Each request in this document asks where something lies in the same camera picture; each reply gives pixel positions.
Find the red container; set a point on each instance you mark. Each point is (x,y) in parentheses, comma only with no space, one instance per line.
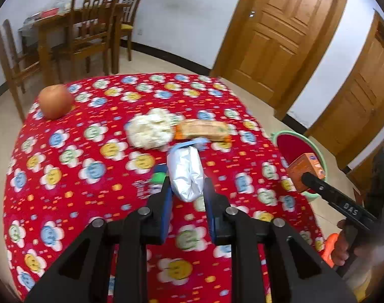
(49,13)

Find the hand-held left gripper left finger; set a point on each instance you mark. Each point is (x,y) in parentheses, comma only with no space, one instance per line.
(168,214)

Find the silvery white plastic packet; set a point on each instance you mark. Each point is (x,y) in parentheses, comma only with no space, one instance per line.
(185,173)

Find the wooden chair with yellow cushion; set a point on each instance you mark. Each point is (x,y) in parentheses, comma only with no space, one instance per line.
(132,9)

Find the wooden chair with slatted back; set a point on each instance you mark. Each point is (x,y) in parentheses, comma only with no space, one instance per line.
(91,22)

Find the orange plastic object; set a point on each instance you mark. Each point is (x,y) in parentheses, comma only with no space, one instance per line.
(329,249)

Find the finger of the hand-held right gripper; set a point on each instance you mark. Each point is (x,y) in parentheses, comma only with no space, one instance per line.
(318,186)

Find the orange snack wrapper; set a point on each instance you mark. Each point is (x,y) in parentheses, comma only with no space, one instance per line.
(203,130)

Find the green bin with red liner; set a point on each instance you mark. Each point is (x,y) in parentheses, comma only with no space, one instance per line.
(293,146)

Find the orange cardboard box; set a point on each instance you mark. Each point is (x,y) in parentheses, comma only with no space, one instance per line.
(305,169)

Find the red smiley flower tablecloth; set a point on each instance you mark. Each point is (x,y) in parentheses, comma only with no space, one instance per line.
(100,189)

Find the blue plastic strip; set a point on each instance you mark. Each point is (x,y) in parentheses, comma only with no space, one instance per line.
(192,142)

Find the wooden panel door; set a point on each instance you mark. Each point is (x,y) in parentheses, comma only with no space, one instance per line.
(274,38)

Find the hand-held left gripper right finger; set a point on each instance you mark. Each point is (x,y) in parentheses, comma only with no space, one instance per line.
(211,224)

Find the green and blue small packet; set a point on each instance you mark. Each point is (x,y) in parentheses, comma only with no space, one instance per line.
(159,176)

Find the wooden chair with open back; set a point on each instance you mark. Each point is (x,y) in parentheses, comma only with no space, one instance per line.
(8,60)

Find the wooden dining table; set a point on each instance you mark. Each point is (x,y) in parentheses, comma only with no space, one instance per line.
(50,28)

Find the clear plastic bag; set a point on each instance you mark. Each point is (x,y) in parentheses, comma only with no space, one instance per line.
(57,3)

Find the large crumpled white tissue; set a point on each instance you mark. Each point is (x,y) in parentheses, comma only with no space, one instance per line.
(149,128)

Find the red apple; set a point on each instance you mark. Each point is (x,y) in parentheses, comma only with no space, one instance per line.
(55,101)

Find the person's right hand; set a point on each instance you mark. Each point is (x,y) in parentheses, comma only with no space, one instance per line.
(340,252)

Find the plain wooden door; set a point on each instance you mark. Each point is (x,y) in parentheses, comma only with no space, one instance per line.
(353,101)

